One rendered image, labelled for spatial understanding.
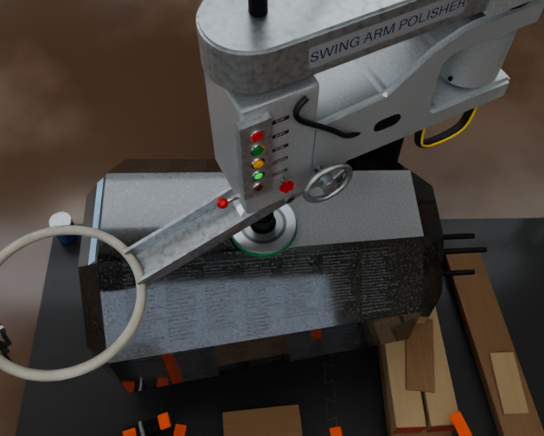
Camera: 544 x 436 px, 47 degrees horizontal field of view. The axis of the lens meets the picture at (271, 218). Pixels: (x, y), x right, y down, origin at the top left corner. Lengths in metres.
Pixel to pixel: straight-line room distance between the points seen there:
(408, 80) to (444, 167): 1.73
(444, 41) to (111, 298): 1.25
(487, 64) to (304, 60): 0.65
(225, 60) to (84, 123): 2.29
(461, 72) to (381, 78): 0.29
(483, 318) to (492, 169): 0.87
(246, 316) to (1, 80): 2.32
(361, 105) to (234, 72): 0.42
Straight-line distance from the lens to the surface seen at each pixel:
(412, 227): 2.07
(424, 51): 1.61
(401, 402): 2.53
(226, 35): 1.30
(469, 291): 2.89
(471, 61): 1.81
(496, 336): 2.84
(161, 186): 2.14
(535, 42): 4.10
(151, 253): 1.92
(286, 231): 1.98
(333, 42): 1.34
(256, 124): 1.37
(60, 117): 3.59
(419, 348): 2.60
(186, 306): 2.04
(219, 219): 1.87
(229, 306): 2.04
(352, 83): 1.63
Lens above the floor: 2.59
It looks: 59 degrees down
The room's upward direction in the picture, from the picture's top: straight up
